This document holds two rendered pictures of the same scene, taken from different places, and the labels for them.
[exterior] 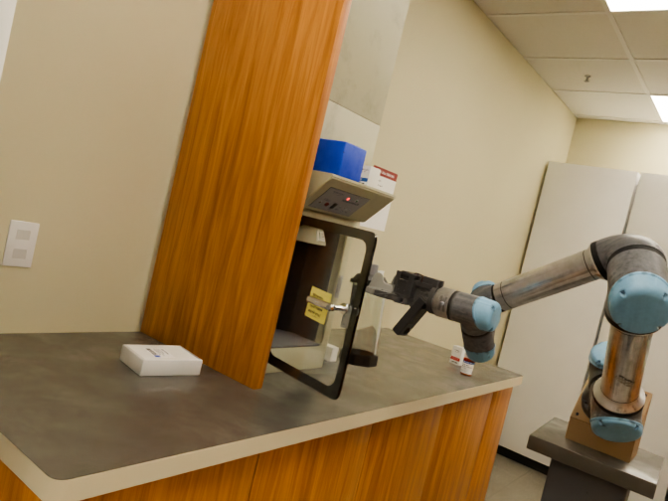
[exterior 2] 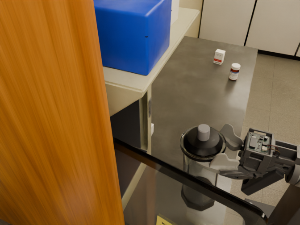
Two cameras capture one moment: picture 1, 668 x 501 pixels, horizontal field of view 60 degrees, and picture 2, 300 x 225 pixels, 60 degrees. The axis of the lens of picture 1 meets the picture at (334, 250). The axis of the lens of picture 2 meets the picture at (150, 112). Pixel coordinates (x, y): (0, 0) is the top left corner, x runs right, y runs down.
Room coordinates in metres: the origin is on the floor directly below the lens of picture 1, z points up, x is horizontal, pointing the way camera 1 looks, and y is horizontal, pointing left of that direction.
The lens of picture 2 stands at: (1.19, 0.11, 1.72)
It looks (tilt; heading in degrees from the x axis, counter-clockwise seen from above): 42 degrees down; 346
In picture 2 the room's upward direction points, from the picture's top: straight up
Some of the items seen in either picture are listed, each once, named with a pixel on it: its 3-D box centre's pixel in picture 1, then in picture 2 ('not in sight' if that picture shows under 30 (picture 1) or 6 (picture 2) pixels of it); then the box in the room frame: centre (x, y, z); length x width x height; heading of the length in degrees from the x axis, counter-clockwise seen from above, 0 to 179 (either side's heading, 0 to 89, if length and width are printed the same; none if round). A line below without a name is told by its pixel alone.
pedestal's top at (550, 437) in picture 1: (596, 452); not in sight; (1.64, -0.87, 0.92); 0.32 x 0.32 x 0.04; 57
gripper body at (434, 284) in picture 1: (417, 291); (268, 157); (1.47, -0.23, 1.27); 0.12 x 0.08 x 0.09; 53
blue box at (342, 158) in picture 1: (338, 160); (129, 28); (1.57, 0.04, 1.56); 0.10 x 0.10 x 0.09; 53
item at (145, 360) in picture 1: (161, 360); not in sight; (1.41, 0.35, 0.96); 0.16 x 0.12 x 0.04; 134
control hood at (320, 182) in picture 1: (346, 200); (148, 59); (1.63, 0.00, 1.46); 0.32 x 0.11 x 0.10; 143
